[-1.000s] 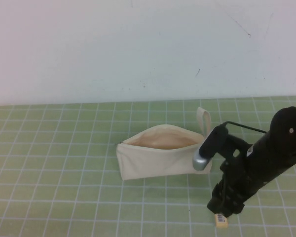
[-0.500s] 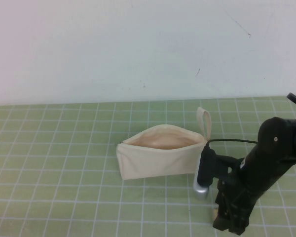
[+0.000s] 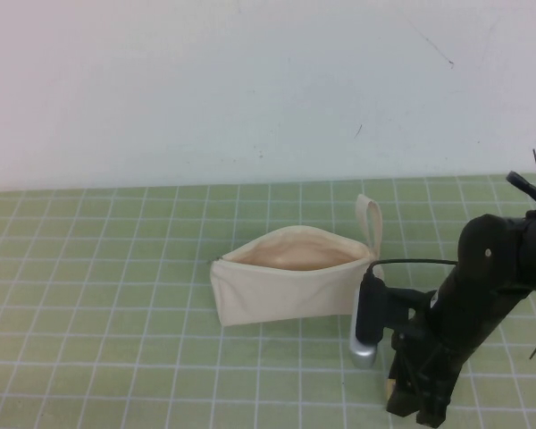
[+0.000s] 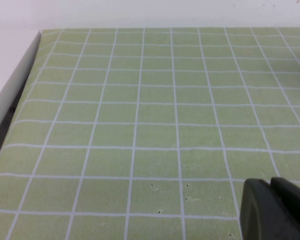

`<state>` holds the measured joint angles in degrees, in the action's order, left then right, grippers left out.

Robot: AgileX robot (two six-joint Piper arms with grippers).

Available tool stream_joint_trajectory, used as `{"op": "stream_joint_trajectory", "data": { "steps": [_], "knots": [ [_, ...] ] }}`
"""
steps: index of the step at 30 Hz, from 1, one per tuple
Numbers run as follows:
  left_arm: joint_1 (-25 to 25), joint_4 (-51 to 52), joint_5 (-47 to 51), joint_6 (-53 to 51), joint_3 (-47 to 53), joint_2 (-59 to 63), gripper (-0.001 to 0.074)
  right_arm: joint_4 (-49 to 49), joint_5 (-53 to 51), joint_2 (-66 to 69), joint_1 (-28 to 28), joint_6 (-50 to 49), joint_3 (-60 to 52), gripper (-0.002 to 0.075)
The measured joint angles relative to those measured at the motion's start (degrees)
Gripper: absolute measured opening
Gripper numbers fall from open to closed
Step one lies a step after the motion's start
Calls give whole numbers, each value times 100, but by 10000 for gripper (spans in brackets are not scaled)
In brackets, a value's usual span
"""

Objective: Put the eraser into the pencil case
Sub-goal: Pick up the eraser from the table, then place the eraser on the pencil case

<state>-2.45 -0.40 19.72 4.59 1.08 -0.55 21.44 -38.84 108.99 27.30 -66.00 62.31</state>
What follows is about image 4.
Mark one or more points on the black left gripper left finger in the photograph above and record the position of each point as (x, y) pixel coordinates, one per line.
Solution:
(260, 215)

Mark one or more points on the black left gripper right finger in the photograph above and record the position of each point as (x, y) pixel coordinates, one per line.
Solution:
(297, 207)

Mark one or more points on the green grid cutting mat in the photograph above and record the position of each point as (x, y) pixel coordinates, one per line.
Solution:
(140, 125)

